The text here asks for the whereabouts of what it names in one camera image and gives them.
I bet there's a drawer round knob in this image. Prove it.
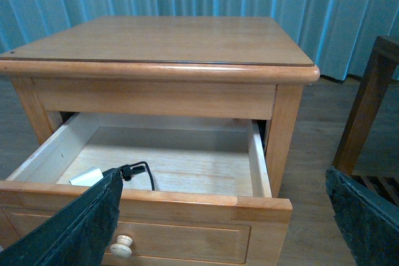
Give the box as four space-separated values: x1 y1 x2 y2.
110 235 133 259

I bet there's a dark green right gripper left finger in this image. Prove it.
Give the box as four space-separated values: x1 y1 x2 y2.
1 168 123 265

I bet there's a wooden drawer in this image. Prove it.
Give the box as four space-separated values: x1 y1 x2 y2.
1 113 292 265

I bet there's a wooden nightstand cabinet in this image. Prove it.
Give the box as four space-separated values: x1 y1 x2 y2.
1 16 320 196

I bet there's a dark wooden furniture frame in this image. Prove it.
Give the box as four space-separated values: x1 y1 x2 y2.
332 36 398 206

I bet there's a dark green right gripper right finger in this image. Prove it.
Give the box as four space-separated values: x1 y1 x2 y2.
325 166 398 265

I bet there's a black charger cable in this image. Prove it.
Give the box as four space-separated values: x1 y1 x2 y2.
120 161 156 191

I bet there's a light green curtain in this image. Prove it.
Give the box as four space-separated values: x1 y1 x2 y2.
1 0 398 80

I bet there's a white charger adapter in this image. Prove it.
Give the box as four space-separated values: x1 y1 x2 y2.
69 168 103 186

